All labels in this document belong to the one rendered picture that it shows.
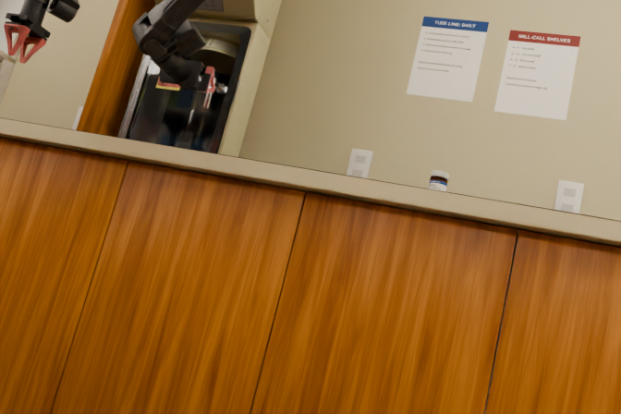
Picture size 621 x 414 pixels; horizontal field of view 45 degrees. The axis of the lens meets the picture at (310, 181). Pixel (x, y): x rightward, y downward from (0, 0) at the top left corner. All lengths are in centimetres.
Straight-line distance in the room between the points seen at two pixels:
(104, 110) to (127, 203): 48
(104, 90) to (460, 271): 115
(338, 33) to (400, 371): 136
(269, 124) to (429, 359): 122
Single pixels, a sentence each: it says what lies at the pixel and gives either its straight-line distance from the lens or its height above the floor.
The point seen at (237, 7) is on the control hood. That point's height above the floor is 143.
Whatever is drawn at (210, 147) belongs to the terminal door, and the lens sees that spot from 204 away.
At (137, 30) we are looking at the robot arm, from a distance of 177.
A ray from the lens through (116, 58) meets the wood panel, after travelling 223.
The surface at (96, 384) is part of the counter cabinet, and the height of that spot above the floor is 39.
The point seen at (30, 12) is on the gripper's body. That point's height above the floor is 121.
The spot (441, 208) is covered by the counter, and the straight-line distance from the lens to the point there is 153.
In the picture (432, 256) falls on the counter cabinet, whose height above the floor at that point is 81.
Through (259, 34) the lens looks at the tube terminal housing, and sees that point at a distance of 217.
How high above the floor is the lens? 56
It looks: 13 degrees up
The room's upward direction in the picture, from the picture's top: 14 degrees clockwise
